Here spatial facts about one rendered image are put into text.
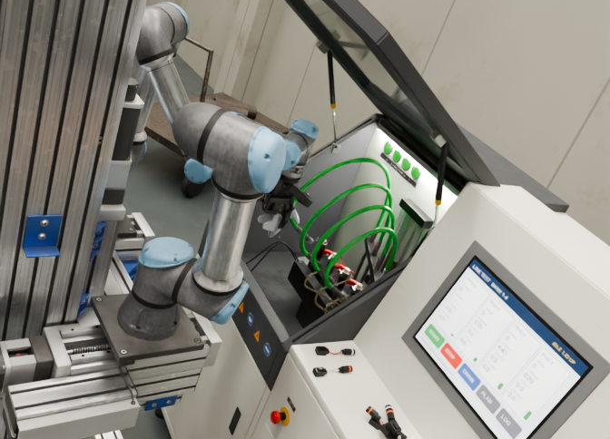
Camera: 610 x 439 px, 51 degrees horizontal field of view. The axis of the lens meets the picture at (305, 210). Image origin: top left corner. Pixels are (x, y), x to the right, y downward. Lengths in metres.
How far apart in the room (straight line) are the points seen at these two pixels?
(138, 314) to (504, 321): 0.89
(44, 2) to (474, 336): 1.23
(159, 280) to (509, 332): 0.84
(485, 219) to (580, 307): 0.34
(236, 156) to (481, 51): 3.09
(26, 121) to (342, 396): 1.03
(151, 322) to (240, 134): 0.58
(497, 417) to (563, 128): 2.38
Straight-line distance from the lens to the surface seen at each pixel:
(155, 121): 4.55
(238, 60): 5.82
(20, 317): 1.71
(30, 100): 1.39
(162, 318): 1.59
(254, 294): 2.02
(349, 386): 1.79
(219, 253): 1.38
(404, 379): 1.82
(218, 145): 1.21
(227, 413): 2.23
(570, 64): 3.80
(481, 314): 1.69
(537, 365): 1.60
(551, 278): 1.61
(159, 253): 1.50
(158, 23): 1.77
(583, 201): 3.69
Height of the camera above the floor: 2.09
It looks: 26 degrees down
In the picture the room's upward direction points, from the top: 21 degrees clockwise
